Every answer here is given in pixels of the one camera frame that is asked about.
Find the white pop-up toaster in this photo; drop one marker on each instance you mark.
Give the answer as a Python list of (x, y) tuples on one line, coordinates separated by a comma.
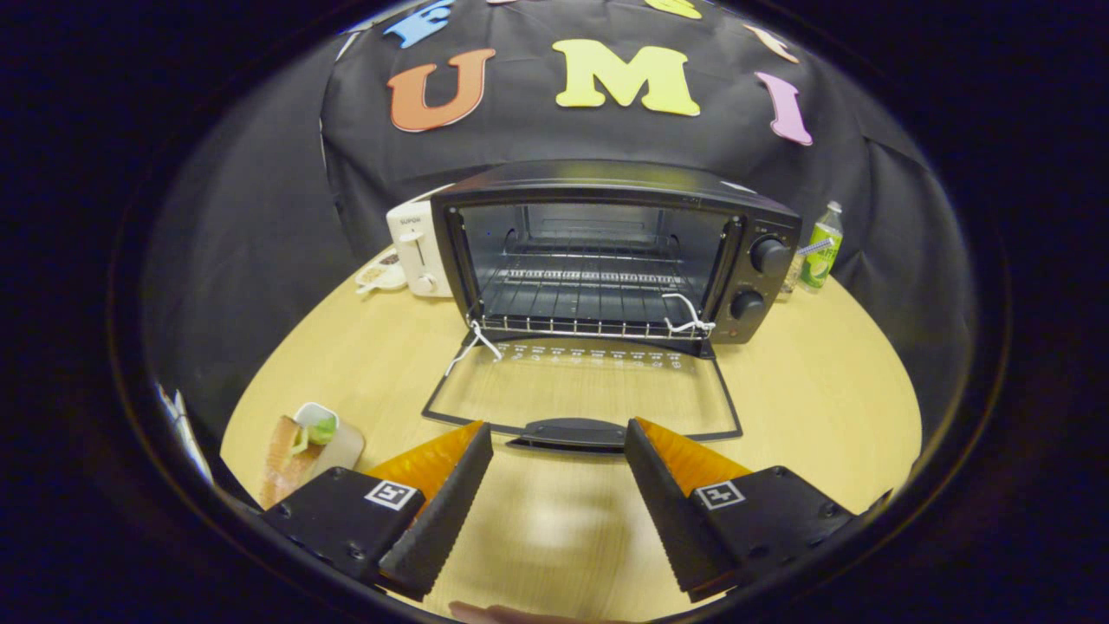
[(416, 251)]

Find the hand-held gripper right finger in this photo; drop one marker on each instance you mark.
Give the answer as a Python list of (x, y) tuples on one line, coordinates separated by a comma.
[(671, 511)]

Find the metal oven rack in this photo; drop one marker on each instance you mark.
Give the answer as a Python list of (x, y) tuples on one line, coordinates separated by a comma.
[(589, 303)]

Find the green label plastic bottle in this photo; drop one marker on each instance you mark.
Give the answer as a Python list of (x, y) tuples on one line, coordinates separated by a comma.
[(819, 256)]

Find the toast sandwich with lettuce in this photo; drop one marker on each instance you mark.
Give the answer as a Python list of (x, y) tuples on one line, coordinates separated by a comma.
[(286, 455)]

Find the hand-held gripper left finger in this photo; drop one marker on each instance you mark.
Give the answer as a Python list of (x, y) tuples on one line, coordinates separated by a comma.
[(442, 520)]

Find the black toaster oven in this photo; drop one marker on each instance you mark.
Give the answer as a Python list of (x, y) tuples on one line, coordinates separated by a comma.
[(606, 178)]

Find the white rectangular dish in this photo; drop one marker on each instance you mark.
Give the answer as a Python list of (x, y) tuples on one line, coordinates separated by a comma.
[(345, 446)]

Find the small white snack dish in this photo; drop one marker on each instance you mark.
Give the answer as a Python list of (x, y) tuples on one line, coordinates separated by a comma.
[(381, 276)]

